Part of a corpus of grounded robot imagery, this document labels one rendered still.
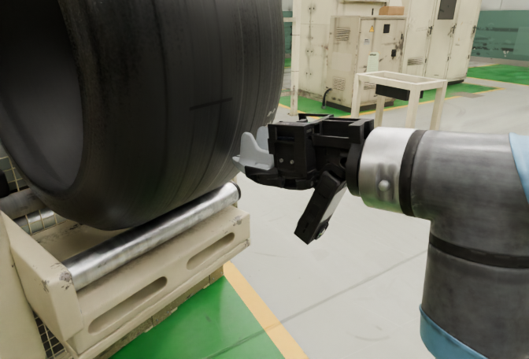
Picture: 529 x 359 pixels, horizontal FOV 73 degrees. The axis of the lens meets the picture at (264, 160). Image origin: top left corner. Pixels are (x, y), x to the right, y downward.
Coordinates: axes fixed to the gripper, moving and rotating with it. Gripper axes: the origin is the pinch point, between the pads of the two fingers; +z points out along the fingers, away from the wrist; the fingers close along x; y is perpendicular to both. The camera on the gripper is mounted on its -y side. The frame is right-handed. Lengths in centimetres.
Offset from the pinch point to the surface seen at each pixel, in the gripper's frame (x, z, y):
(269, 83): -3.7, -3.8, 11.2
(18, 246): 25.5, 17.6, -5.9
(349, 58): -414, 184, -6
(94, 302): 20.7, 11.1, -15.2
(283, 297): -73, 54, -96
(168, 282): 9.4, 10.4, -18.8
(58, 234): 13.1, 43.2, -17.1
